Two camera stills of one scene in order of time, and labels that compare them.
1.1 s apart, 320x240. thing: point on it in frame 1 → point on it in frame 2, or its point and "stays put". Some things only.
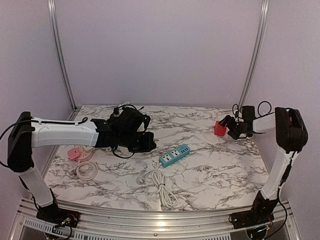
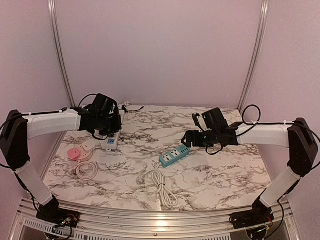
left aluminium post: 53,19 stays put
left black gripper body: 136,145 → 105,127
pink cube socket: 74,154 stays put
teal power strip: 178,153 stays put
